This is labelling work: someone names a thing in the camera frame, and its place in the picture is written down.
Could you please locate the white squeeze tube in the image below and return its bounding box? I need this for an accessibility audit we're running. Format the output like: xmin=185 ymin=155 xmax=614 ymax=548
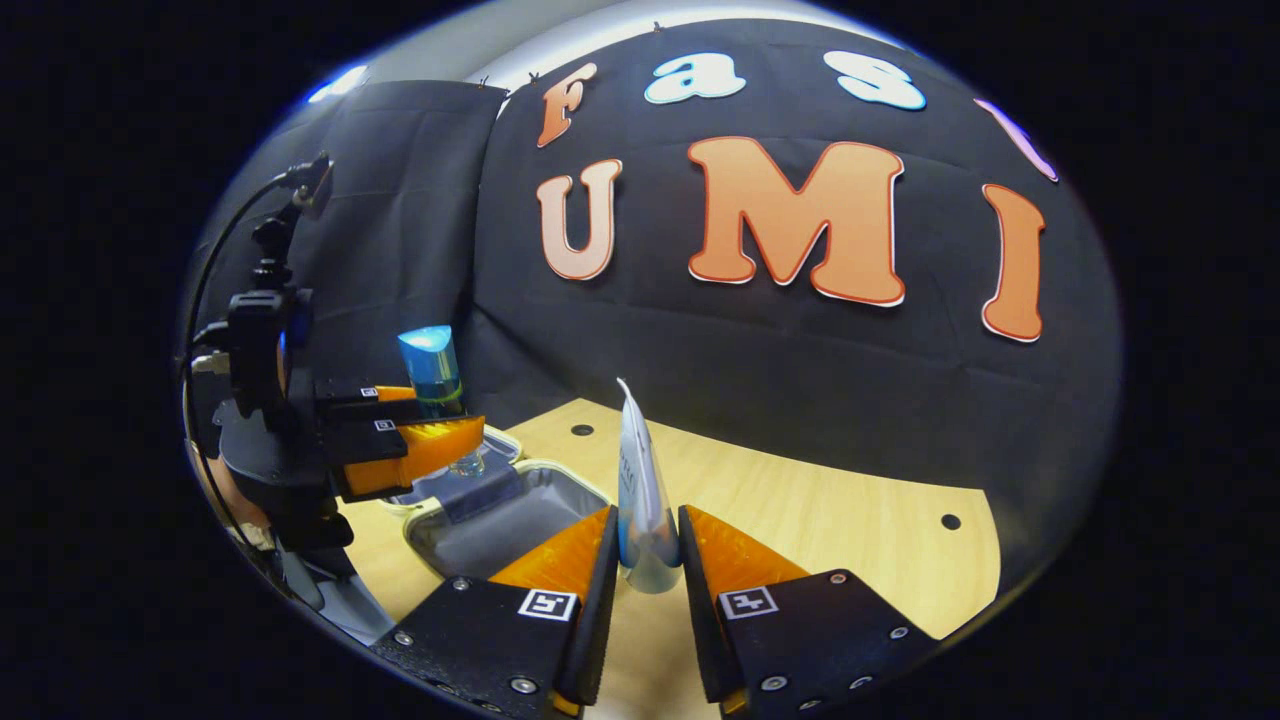
xmin=615 ymin=377 xmax=683 ymax=596

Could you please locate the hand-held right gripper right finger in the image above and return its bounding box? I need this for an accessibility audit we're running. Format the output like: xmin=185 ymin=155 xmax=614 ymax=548
xmin=678 ymin=504 xmax=939 ymax=720

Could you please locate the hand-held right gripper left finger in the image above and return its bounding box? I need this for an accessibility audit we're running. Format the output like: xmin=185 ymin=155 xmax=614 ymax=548
xmin=370 ymin=505 xmax=622 ymax=720

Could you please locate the pale yellow suitcase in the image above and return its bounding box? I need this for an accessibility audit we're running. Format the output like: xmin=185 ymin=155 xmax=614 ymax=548
xmin=380 ymin=425 xmax=613 ymax=583

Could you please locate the blue capped clear bottle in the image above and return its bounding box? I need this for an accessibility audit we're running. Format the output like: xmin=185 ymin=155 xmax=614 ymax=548
xmin=397 ymin=325 xmax=488 ymax=479

